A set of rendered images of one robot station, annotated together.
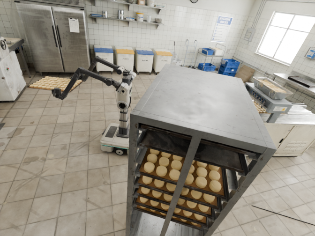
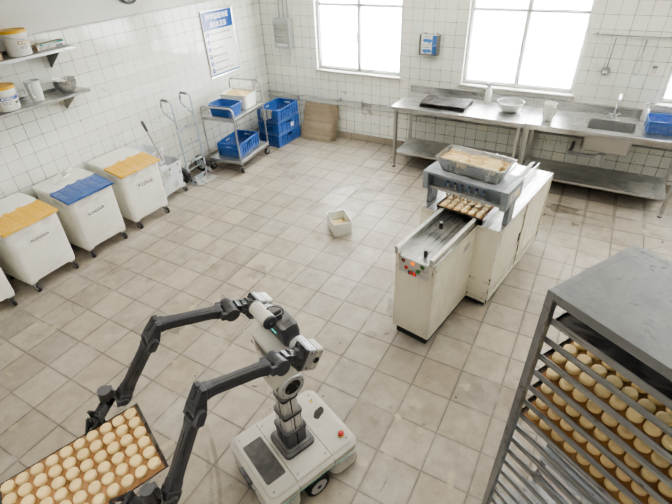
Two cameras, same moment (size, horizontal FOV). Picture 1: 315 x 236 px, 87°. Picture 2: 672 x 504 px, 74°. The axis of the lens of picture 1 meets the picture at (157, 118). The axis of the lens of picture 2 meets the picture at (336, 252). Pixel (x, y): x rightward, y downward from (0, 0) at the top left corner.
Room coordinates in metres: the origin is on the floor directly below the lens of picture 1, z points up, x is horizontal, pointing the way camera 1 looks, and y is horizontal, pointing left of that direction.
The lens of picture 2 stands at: (0.63, 1.23, 2.81)
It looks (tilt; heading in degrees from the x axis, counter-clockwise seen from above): 36 degrees down; 323
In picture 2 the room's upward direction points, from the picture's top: 3 degrees counter-clockwise
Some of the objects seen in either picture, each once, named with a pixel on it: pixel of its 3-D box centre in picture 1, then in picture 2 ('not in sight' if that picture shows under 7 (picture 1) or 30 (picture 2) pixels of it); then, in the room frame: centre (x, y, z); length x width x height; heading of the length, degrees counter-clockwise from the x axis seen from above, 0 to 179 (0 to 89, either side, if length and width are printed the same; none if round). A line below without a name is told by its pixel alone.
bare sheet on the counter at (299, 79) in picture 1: (304, 81); (446, 100); (4.41, -3.62, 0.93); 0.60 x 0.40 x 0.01; 23
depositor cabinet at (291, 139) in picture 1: (268, 129); (483, 227); (2.65, -2.12, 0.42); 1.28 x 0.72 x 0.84; 102
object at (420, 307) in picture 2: not in sight; (433, 276); (2.44, -1.16, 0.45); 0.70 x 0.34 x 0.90; 102
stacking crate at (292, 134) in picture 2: (226, 72); (280, 134); (6.87, -2.50, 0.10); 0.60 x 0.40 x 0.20; 109
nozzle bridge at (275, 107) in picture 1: (261, 101); (470, 192); (2.55, -1.66, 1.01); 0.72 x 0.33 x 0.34; 12
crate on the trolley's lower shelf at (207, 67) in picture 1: (206, 67); (238, 143); (6.59, -1.59, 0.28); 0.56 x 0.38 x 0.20; 120
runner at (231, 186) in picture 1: (225, 136); not in sight; (0.72, -0.38, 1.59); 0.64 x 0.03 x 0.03; 171
